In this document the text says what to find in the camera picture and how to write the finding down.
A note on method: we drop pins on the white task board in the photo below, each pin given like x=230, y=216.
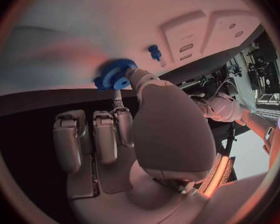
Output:
x=107, y=31

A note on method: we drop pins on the blue gear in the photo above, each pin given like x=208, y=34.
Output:
x=112, y=74

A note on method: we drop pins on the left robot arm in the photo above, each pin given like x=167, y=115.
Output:
x=224, y=108

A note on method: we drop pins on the blue peg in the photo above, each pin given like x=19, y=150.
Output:
x=154, y=50

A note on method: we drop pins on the glowing light bar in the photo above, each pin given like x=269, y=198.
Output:
x=218, y=175

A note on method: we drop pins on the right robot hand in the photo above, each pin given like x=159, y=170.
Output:
x=172, y=127

